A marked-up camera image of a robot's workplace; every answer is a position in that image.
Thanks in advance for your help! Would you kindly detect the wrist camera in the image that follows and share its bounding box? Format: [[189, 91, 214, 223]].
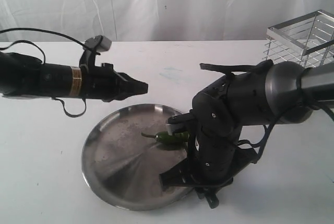
[[85, 35, 112, 52], [166, 113, 195, 135]]

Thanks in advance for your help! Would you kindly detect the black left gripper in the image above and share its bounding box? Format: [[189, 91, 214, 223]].
[[80, 63, 148, 102]]

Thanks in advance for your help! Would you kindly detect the chrome wire utensil holder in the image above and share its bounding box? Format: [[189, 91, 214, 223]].
[[264, 10, 333, 68]]

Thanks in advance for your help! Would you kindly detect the round steel plate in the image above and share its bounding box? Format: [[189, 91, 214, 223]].
[[81, 103, 192, 211]]

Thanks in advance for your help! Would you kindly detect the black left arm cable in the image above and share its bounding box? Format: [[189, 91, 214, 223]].
[[0, 27, 89, 117]]

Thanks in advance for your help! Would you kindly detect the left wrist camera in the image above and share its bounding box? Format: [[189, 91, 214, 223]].
[[85, 35, 112, 52]]

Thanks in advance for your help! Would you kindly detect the green chili pepper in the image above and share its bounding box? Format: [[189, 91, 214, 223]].
[[141, 132, 189, 145]]

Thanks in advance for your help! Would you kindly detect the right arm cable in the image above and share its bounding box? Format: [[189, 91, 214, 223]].
[[199, 62, 334, 164]]

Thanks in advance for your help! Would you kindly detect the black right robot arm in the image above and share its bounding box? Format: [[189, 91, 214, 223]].
[[159, 60, 333, 208]]

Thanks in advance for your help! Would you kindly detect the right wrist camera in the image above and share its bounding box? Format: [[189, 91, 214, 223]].
[[166, 113, 195, 135]]

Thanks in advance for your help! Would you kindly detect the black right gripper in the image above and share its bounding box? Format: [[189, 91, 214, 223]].
[[159, 129, 257, 208]]

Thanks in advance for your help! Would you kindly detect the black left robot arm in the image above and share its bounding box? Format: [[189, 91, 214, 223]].
[[1, 50, 148, 102]]

